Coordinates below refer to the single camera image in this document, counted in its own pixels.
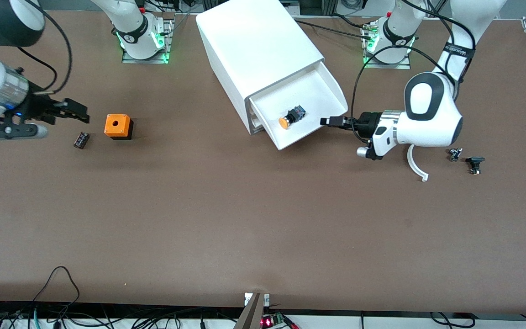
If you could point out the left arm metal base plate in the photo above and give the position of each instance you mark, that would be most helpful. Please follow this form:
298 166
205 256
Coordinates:
387 65

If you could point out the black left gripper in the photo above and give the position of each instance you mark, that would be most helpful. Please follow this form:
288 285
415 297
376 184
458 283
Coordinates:
369 122

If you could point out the orange push button switch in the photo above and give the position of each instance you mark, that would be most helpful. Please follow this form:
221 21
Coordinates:
291 117

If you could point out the black flat-head part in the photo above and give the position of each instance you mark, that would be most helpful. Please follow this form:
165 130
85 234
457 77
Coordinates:
475 162

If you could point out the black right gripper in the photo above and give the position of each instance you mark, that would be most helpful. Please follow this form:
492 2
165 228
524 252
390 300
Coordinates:
36 108

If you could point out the white drawer holding button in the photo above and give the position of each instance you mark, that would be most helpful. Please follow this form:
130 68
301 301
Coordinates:
308 96

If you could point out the small black contact block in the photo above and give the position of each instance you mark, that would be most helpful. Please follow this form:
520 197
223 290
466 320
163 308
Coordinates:
81 140

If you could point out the small grey metal part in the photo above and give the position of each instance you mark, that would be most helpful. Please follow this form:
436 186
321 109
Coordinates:
454 154

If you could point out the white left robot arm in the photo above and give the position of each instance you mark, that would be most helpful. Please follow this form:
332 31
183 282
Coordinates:
432 109

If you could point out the white lowest drawer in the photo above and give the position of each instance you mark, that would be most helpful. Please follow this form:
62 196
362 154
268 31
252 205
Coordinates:
259 129

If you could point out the orange box with black base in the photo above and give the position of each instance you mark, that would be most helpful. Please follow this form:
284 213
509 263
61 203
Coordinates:
117 125

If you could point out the white middle drawer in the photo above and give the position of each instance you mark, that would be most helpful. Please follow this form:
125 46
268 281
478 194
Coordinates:
255 120

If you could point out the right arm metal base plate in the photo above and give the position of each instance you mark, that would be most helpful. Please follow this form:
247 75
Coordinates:
168 41

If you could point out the white drawer cabinet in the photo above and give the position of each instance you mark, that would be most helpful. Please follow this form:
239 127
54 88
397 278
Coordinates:
254 41

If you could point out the circuit board with red light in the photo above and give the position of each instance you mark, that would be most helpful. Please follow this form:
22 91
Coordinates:
274 321

